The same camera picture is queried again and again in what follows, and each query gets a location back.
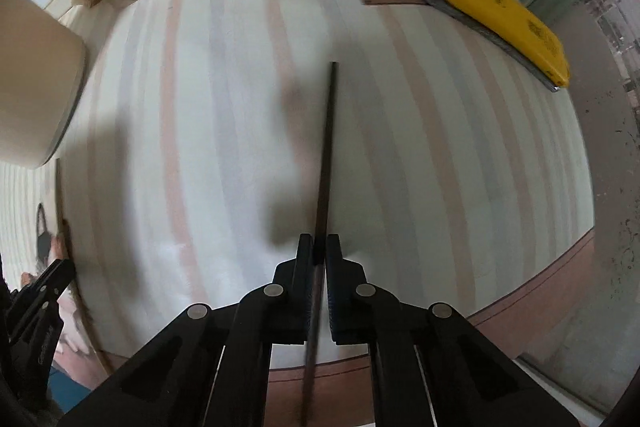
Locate black chopstick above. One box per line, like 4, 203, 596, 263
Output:
299, 62, 338, 426

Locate dark brown chopstick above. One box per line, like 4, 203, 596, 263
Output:
54, 158, 114, 376

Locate striped cat print table mat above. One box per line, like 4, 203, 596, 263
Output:
0, 0, 598, 427

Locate yellow phone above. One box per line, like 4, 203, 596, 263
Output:
424, 0, 570, 92

